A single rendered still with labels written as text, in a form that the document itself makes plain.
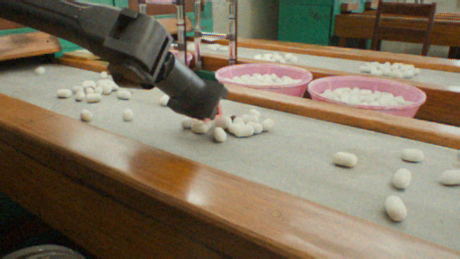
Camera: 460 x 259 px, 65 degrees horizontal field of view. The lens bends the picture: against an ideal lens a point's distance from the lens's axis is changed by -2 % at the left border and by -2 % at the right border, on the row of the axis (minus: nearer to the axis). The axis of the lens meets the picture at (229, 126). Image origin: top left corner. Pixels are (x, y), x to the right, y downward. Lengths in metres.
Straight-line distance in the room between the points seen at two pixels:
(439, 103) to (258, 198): 0.69
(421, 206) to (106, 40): 0.46
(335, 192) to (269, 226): 0.15
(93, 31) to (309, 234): 0.37
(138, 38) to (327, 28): 3.03
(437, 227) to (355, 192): 0.10
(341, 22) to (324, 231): 3.13
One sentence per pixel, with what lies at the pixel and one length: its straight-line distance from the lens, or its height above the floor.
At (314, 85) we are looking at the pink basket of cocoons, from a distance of 0.97.
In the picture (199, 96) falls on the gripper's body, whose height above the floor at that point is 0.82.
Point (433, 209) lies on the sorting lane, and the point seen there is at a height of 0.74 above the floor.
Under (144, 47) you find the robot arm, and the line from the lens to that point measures 0.52.
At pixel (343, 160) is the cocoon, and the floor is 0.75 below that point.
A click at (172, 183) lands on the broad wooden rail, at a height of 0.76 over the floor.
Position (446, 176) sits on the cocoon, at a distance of 0.58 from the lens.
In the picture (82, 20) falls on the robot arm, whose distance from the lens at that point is 0.55.
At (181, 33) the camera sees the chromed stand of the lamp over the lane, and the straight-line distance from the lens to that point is 1.02.
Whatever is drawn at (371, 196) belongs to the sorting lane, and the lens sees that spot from 0.52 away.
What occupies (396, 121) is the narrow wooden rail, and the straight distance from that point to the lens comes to 0.74.
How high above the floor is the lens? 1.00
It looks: 21 degrees down
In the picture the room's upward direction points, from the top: straight up
